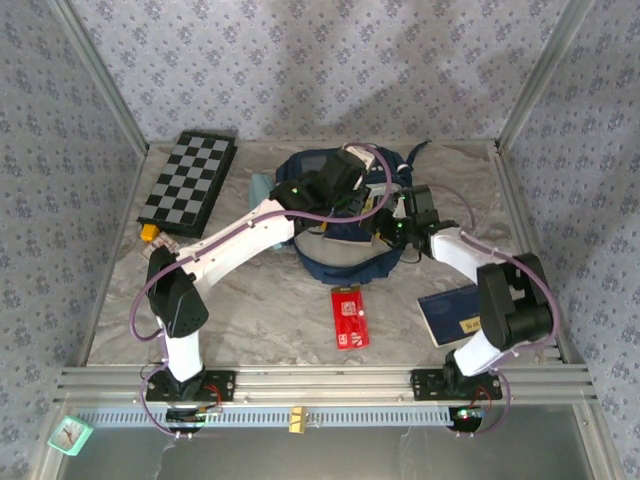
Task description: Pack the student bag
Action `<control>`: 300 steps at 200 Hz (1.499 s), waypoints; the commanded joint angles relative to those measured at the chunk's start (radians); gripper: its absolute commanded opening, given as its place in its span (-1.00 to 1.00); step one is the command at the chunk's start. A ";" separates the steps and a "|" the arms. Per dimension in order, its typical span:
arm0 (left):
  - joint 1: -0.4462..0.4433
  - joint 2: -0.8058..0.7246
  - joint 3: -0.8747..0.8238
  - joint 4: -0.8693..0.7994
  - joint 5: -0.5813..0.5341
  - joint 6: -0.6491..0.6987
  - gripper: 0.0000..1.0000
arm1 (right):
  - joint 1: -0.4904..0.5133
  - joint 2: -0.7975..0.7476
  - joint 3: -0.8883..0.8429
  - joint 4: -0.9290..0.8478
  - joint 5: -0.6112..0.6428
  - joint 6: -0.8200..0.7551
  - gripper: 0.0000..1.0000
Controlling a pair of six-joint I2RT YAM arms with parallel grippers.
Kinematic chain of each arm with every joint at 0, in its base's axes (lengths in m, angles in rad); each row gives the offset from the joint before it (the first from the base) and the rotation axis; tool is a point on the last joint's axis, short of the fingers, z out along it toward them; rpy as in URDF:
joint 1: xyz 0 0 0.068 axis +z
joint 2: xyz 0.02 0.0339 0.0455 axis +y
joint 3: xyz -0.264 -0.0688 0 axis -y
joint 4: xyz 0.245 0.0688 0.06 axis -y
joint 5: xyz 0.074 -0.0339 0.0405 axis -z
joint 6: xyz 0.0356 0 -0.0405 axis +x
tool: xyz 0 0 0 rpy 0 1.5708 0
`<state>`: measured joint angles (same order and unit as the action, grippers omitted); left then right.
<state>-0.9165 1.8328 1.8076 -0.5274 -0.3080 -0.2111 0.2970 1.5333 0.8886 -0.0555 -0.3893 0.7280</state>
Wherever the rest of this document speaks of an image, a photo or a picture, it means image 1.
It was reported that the light teal zip pouch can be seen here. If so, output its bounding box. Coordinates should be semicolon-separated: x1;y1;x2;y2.
248;172;294;254

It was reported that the navy blue backpack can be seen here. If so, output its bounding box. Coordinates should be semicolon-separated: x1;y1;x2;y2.
274;142;434;286

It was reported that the navy booklet yellow label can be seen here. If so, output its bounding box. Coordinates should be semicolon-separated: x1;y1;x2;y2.
417;288;484;349

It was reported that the red printed packet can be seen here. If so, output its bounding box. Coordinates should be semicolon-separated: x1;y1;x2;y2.
329;286;373;352

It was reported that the black grey chessboard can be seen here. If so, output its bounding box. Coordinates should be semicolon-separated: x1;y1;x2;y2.
137;130;239;239

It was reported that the small white printed box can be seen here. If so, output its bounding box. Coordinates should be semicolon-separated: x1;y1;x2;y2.
139;234;179;260

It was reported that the right controller circuit board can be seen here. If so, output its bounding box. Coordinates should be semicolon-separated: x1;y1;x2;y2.
448;405;489;432

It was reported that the controller circuit board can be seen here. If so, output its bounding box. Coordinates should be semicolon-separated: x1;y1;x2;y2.
448;405;489;432
165;405;224;427

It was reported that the left controller circuit board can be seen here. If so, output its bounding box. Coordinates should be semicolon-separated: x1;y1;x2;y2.
165;405;224;427

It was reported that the teal alarm clock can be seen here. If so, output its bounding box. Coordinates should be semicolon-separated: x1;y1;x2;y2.
47;415;95;457

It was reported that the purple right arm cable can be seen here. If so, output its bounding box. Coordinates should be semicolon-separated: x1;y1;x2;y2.
424;183;558;441

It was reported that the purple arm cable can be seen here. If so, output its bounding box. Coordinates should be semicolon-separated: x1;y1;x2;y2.
424;183;558;441
128;142;401;441

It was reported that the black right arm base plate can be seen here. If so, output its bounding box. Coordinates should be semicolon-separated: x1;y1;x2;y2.
410;368;503;404

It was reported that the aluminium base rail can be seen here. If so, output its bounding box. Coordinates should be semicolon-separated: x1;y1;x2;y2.
54;364;599;406

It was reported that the aluminium frame post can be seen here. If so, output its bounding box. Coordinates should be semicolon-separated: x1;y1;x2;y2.
49;0;150;154
494;0;596;154

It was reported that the grey slotted cable duct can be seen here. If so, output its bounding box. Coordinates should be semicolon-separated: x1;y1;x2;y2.
74;405;501;429

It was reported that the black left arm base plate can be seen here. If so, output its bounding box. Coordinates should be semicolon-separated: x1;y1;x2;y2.
144;368;237;404

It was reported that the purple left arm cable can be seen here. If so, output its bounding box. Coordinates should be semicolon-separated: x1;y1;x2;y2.
128;142;401;441

